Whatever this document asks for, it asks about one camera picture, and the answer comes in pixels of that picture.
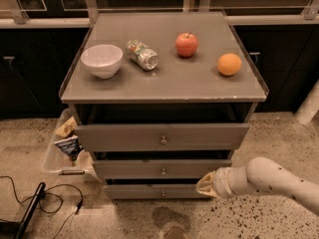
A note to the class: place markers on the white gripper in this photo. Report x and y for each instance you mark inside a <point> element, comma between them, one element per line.
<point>221,182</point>

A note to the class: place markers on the grey drawer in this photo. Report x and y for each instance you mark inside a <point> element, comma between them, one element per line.
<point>153,191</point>
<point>157,168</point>
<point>160,137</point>

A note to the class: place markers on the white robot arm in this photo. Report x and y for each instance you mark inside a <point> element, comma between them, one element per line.
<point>282,159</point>

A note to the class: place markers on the grey top drawer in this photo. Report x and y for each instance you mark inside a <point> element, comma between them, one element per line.
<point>160,137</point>

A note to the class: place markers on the grey bottom drawer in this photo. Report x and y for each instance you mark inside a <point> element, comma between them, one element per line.
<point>153,191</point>

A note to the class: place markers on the grey drawer cabinet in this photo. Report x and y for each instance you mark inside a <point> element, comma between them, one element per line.
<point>178,90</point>

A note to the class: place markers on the orange fruit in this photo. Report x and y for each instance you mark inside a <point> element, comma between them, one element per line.
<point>229,64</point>

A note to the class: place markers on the dark blue snack bag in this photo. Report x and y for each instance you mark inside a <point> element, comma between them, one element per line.
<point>70,146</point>

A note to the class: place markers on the red apple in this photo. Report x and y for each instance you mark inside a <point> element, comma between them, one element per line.
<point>186,44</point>

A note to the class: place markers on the clear plastic storage bin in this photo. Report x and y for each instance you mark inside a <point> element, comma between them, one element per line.
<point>58,163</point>

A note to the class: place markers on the tan snack packet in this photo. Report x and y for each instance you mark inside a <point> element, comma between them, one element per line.
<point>67,128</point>

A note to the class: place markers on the silver soda can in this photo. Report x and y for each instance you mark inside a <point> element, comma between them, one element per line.
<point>142,54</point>

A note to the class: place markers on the white bowl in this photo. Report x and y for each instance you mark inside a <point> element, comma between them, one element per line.
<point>102,61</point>

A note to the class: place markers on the black flat bar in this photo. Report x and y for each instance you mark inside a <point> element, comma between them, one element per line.
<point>35,199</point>

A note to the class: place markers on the metal railing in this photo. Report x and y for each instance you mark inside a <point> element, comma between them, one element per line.
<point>84,13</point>

